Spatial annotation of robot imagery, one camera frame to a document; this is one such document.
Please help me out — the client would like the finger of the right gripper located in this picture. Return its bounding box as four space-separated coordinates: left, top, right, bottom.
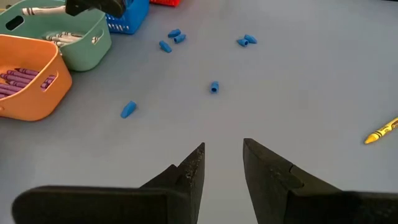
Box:
65 0 127 18

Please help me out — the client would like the blue slotted plastic basket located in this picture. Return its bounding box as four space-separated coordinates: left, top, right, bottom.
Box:
105 0 150 35

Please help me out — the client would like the red slotted plastic basket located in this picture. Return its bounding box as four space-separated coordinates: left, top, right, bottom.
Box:
149 0 181 7

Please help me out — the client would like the orange plastic bin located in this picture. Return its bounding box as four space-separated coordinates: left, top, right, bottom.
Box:
0 34 73 122

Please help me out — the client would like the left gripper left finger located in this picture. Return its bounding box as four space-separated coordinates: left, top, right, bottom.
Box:
12 142 206 224

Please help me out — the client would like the teal plastic bin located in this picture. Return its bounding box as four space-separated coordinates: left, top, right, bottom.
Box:
0 0 113 72

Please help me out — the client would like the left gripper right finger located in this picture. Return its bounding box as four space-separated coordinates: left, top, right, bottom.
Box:
243 138 398 224

